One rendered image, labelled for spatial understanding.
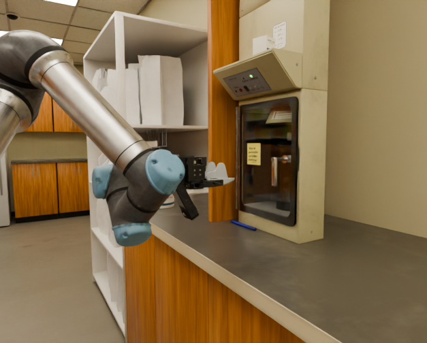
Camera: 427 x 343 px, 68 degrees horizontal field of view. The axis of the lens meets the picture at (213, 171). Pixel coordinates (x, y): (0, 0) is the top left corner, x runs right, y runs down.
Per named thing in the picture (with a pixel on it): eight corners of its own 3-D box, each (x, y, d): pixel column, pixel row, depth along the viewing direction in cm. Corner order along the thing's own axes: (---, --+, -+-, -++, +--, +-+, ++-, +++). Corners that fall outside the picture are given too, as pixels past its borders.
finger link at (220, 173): (239, 162, 85) (208, 163, 81) (239, 184, 85) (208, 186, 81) (233, 161, 87) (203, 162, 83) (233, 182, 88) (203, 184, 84)
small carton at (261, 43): (261, 61, 101) (261, 42, 101) (275, 58, 98) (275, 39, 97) (252, 58, 98) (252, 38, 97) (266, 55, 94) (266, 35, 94)
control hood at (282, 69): (238, 101, 120) (238, 73, 119) (302, 88, 93) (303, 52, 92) (212, 99, 114) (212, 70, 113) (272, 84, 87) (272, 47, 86)
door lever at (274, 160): (287, 185, 98) (282, 184, 100) (288, 154, 97) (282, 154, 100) (274, 186, 96) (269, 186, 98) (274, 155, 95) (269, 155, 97)
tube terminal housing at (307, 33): (285, 214, 137) (288, 30, 130) (351, 232, 110) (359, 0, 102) (238, 221, 125) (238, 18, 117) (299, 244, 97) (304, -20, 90)
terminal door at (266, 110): (238, 209, 123) (239, 105, 119) (296, 227, 97) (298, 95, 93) (237, 209, 123) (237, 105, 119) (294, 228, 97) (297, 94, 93)
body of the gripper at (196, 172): (209, 156, 80) (165, 158, 74) (209, 190, 81) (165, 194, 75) (195, 155, 87) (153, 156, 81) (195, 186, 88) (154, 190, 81)
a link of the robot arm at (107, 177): (95, 209, 70) (89, 179, 75) (143, 204, 76) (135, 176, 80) (99, 188, 65) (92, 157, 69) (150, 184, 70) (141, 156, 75)
